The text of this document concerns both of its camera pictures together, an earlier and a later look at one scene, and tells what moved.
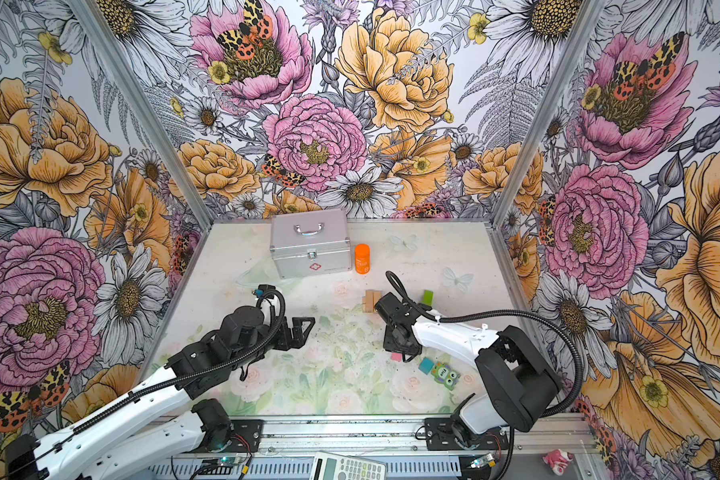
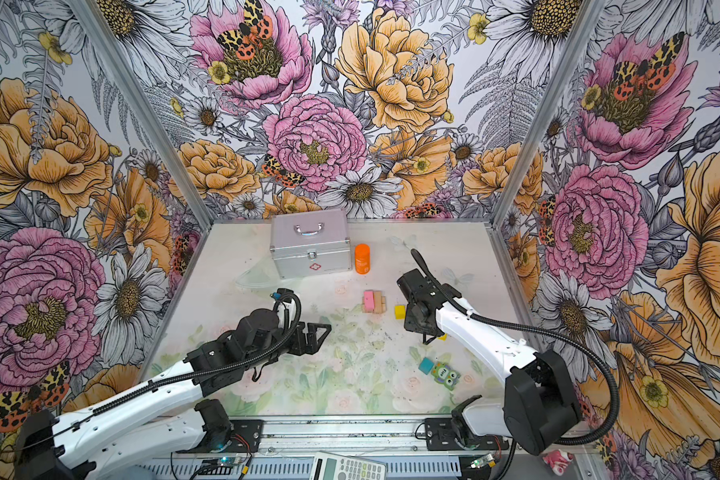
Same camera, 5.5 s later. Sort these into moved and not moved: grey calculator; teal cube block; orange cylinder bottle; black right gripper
Moved: black right gripper
Not moved: teal cube block; grey calculator; orange cylinder bottle
